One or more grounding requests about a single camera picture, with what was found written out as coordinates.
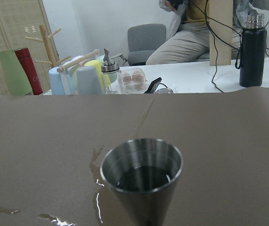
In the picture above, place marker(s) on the clear egg carton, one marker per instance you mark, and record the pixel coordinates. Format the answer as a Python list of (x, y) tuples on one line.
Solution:
[(132, 81)]

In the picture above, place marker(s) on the glass oil dispenser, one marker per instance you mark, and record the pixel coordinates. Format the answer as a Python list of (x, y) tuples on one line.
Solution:
[(110, 73)]

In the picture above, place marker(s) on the wooden cup rack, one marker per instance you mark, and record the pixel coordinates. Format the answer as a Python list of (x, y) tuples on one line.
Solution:
[(53, 62)]

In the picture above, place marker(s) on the yellow cup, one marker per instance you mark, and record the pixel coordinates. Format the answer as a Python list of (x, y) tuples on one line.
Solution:
[(96, 66)]

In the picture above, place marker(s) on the light blue cup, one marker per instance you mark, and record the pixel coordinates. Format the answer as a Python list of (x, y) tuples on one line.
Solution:
[(56, 84)]

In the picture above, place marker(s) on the steel double jigger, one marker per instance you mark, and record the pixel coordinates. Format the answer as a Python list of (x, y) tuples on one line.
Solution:
[(142, 174)]

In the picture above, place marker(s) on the grey office chair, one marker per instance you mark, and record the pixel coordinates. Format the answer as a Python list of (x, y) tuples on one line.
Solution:
[(143, 41)]

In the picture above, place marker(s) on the seated person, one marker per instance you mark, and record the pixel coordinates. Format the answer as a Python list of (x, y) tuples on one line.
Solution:
[(189, 35)]

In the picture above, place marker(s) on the grey cup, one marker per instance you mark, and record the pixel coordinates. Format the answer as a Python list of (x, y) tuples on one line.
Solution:
[(88, 81)]

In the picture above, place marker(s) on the red bottle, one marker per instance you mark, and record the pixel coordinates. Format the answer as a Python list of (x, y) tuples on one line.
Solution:
[(25, 59)]

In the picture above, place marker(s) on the black thermos bottle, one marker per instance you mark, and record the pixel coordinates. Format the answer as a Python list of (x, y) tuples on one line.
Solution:
[(253, 47)]

